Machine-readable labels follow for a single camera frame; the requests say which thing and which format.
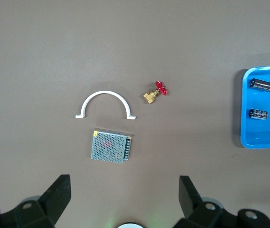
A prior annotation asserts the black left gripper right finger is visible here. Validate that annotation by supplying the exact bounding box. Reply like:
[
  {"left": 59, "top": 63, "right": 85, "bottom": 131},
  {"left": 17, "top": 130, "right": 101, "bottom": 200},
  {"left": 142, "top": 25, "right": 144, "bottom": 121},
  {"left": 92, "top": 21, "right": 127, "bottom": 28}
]
[{"left": 174, "top": 175, "right": 270, "bottom": 228}]

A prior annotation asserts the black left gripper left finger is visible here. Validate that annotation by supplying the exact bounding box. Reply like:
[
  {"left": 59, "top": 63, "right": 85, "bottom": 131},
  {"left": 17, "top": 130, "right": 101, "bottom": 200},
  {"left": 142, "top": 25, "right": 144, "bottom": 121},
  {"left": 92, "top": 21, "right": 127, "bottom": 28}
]
[{"left": 0, "top": 174, "right": 72, "bottom": 228}]

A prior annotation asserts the long brown electrolytic capacitor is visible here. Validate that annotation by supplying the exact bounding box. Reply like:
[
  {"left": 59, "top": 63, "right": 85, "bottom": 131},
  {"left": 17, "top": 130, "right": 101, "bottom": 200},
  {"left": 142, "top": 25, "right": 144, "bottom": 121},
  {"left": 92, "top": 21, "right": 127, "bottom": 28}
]
[{"left": 248, "top": 78, "right": 270, "bottom": 92}]

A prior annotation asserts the blue plastic tray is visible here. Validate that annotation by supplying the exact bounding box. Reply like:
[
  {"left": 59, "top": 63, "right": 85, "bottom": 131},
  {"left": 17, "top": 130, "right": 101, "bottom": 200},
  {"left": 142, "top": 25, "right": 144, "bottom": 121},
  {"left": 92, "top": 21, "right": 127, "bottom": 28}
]
[{"left": 240, "top": 65, "right": 270, "bottom": 149}]

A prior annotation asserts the metal mesh power supply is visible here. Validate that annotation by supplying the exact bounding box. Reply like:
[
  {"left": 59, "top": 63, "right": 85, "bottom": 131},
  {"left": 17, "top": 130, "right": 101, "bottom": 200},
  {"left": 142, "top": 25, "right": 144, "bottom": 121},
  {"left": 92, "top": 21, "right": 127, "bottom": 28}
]
[{"left": 91, "top": 127, "right": 133, "bottom": 164}]

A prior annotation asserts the white half-round pipe clamp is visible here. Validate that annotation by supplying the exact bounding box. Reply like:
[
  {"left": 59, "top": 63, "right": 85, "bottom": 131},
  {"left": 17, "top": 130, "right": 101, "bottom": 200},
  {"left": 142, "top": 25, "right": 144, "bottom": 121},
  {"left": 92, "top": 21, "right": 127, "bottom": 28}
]
[{"left": 74, "top": 90, "right": 137, "bottom": 120}]

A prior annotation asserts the brass valve red handle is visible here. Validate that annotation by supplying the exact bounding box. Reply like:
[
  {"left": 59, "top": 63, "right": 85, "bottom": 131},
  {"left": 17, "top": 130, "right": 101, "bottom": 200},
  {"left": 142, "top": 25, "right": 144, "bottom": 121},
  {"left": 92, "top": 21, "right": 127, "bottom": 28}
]
[{"left": 143, "top": 80, "right": 169, "bottom": 105}]

